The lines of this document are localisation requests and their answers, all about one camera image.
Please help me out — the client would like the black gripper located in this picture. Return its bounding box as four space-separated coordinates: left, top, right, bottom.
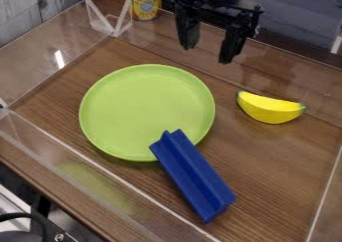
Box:
173 0 264 64

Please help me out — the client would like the blue T-shaped block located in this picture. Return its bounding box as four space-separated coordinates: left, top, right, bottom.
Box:
149 130 236 223

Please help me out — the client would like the green round plate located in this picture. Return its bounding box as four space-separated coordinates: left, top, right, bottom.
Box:
78 64 216 163

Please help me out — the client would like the yellow labelled tin can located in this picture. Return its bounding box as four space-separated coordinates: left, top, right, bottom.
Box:
129 0 161 21

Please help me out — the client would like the yellow banana toy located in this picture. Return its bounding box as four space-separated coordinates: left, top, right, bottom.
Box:
236 91 306 124

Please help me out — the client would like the clear acrylic triangle bracket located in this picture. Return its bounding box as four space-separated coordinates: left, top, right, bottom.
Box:
84 0 132 38

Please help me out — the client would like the clear acrylic front wall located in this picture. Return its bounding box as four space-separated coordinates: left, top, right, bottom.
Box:
0 99 219 242

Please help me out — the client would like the black cable lower left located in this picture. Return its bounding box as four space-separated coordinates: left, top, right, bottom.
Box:
0 211 49 242

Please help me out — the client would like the black metal table frame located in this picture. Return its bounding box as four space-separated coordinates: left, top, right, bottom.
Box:
30 195 78 242

